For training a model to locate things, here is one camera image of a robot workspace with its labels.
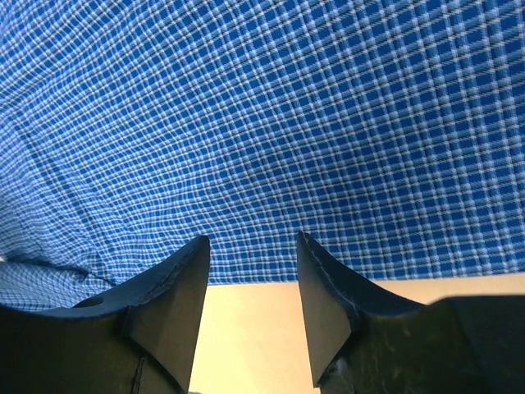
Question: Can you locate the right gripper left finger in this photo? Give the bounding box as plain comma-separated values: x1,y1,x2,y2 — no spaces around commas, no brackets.
1,236,210,393

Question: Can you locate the blue checkered long sleeve shirt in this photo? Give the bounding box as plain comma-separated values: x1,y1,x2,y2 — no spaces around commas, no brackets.
1,1,524,311

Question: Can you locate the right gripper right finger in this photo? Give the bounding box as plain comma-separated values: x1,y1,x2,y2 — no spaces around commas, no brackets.
296,232,524,393

